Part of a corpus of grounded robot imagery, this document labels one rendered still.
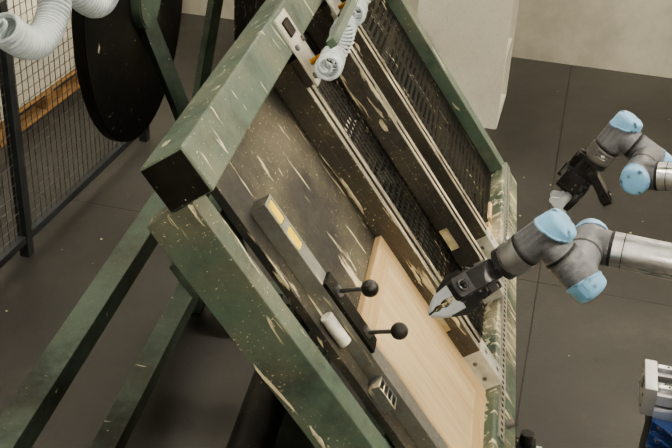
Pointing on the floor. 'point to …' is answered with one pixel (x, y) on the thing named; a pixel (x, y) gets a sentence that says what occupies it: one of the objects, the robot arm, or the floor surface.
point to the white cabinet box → (473, 16)
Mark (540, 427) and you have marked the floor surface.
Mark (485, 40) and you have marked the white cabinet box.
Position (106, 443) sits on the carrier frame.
